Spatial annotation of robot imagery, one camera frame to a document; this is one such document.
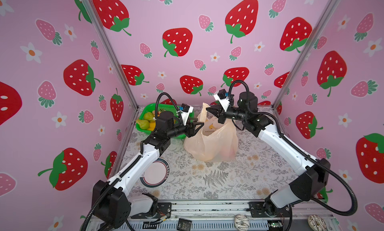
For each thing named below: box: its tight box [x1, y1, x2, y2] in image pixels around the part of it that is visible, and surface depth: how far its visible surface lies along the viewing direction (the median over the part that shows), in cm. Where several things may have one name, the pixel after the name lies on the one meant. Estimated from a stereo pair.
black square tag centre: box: [176, 218, 192, 231], surface depth 70 cm
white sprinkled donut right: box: [307, 214, 327, 231], surface depth 70 cm
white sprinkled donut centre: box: [234, 214, 250, 231], surface depth 70 cm
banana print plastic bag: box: [183, 103, 239, 162], surface depth 78 cm
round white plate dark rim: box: [139, 158, 171, 188], surface depth 86 cm
